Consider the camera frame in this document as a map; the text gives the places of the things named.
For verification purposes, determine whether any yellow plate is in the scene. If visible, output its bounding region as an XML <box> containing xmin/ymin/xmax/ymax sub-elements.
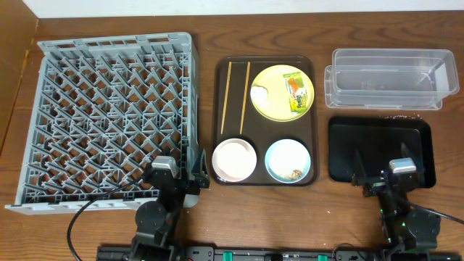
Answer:
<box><xmin>251</xmin><ymin>65</ymin><xmax>315</xmax><ymax>122</ymax></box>

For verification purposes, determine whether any green orange snack wrapper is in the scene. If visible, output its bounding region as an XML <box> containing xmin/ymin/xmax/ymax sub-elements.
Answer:
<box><xmin>283</xmin><ymin>72</ymin><xmax>308</xmax><ymax>114</ymax></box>

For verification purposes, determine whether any dark brown serving tray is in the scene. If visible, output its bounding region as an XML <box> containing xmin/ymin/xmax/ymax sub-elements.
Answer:
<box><xmin>212</xmin><ymin>56</ymin><xmax>320</xmax><ymax>186</ymax></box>

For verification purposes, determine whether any clear plastic bin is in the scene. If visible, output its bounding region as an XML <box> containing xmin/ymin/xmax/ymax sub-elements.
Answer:
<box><xmin>324</xmin><ymin>49</ymin><xmax>460</xmax><ymax>110</ymax></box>

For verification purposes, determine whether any left wooden chopstick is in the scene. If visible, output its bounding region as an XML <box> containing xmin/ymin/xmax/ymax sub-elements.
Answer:
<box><xmin>220</xmin><ymin>62</ymin><xmax>232</xmax><ymax>135</ymax></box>

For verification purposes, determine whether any white tissue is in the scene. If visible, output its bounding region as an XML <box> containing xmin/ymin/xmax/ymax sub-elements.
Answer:
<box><xmin>250</xmin><ymin>86</ymin><xmax>268</xmax><ymax>107</ymax></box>

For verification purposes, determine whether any light blue bowl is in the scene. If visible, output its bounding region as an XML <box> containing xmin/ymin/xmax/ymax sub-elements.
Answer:
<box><xmin>265</xmin><ymin>139</ymin><xmax>312</xmax><ymax>184</ymax></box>

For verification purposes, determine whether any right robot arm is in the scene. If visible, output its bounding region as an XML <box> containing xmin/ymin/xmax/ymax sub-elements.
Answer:
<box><xmin>352</xmin><ymin>143</ymin><xmax>441</xmax><ymax>255</ymax></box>

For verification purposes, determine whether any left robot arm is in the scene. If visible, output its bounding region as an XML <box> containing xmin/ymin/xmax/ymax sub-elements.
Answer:
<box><xmin>128</xmin><ymin>151</ymin><xmax>210</xmax><ymax>260</ymax></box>

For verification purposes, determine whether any wooden chopstick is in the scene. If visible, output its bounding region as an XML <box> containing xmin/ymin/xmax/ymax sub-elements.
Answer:
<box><xmin>220</xmin><ymin>62</ymin><xmax>232</xmax><ymax>135</ymax></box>
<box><xmin>239</xmin><ymin>61</ymin><xmax>251</xmax><ymax>135</ymax></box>

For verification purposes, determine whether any grey dishwasher rack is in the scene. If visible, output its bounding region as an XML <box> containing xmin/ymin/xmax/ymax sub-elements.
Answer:
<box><xmin>9</xmin><ymin>32</ymin><xmax>199</xmax><ymax>215</ymax></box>

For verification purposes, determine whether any white pink bowl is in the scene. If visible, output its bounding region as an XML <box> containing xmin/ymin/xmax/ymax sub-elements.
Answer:
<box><xmin>212</xmin><ymin>138</ymin><xmax>257</xmax><ymax>183</ymax></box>

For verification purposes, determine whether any right wooden chopstick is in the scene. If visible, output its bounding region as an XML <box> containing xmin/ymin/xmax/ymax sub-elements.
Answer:
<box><xmin>239</xmin><ymin>61</ymin><xmax>251</xmax><ymax>135</ymax></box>

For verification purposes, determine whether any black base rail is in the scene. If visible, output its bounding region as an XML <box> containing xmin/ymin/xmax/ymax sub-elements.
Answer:
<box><xmin>96</xmin><ymin>245</ymin><xmax>464</xmax><ymax>261</ymax></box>

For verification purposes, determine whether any food scraps pile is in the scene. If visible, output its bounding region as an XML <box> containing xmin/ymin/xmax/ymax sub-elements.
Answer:
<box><xmin>283</xmin><ymin>170</ymin><xmax>303</xmax><ymax>181</ymax></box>

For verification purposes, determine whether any black waste tray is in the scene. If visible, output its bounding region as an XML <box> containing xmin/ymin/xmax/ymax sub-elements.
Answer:
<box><xmin>328</xmin><ymin>116</ymin><xmax>436</xmax><ymax>189</ymax></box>

